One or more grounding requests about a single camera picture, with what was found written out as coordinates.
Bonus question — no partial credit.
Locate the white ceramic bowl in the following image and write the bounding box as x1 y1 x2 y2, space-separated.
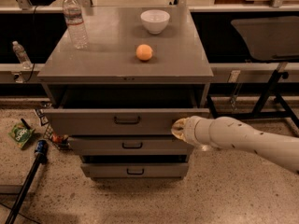
140 9 170 35

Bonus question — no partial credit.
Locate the small clear water bottle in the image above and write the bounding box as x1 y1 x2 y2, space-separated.
12 41 33 70

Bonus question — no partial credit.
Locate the grey middle drawer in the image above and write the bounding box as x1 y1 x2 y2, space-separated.
69 135 193 156

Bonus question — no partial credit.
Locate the orange fruit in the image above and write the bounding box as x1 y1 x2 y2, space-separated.
135 44 153 61

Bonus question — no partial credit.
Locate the large clear water bottle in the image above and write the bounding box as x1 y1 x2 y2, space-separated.
63 0 88 49

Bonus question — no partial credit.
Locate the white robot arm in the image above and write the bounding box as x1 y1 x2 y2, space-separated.
171 116 299 175

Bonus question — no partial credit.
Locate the grey bottom drawer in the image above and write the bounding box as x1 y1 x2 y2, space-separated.
81 163 189 178

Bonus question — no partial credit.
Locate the grey metal drawer cabinet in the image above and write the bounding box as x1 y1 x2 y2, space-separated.
36 5 215 181

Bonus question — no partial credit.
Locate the black chair with stand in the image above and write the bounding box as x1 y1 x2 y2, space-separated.
197 13 299 122

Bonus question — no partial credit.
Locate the green snack bag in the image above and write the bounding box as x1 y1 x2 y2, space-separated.
8 123 35 149

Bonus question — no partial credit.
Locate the blue can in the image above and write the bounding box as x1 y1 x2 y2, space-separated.
35 140 48 157

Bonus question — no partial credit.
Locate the grey top drawer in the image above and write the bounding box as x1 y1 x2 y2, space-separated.
44 108 209 136

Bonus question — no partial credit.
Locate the grey drawer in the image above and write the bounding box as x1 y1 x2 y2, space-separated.
44 108 209 136
81 163 189 178
69 135 193 156

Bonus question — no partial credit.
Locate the black pole on floor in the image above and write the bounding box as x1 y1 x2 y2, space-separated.
5 153 47 224

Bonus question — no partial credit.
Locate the dark snack packet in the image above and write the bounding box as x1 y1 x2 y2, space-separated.
34 102 52 126

